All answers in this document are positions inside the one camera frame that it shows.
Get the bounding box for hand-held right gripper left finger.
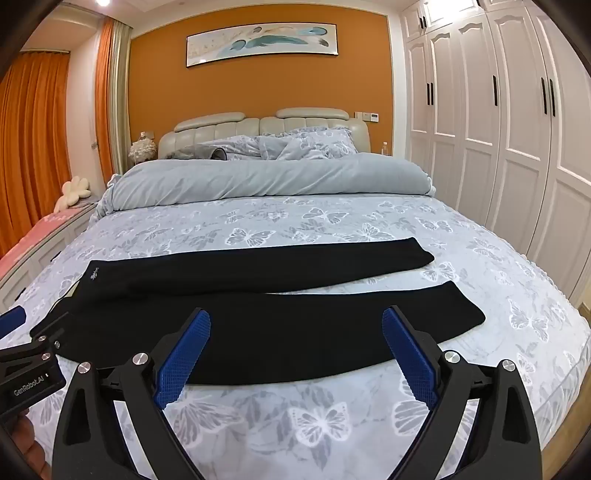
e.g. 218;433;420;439
52;308;212;480

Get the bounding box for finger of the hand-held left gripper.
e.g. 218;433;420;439
30;318;69;354
0;307;27;341

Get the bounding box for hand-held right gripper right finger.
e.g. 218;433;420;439
382;305;541;480

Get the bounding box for black pants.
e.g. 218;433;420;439
30;237;486;386

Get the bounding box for person's left hand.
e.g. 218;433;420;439
0;405;57;480

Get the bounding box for pink bench mat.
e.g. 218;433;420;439
0;199;88;278

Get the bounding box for white flower cushion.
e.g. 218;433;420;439
61;179;92;202

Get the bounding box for bed with butterfly sheet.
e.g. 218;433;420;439
0;196;591;480

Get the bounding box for wide orange curtain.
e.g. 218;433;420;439
0;51;73;260

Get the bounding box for grey duvet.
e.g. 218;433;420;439
95;154;435;216

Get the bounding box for white flower bouquet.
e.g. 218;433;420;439
129;138;157;164

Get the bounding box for butterfly print pillow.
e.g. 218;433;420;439
203;137;265;160
257;128;359;162

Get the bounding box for white wardrobe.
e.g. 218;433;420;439
398;0;591;302

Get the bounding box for narrow orange curtain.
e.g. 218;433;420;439
95;17;117;186

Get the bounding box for beige padded headboard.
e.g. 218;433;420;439
158;107;372;160

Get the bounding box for beige curtain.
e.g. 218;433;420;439
111;21;133;176

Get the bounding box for framed feather painting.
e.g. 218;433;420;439
185;23;339;69

